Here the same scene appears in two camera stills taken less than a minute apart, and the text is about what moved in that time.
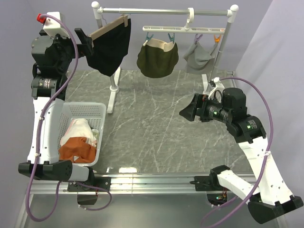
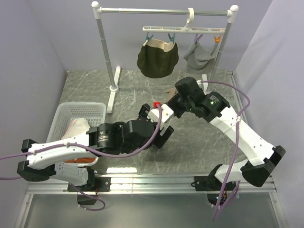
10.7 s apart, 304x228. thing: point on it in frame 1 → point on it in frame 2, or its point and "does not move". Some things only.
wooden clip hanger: x=120 y=20 → x=170 y=94
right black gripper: x=199 y=100 → x=172 y=103
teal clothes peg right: x=172 y=38 does not move
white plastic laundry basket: x=95 y=113 does not move
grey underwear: x=198 y=61 does not move
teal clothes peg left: x=147 y=39 does not move
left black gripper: x=85 y=48 → x=160 y=140
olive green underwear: x=157 y=59 does not move
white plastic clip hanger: x=190 y=17 does not move
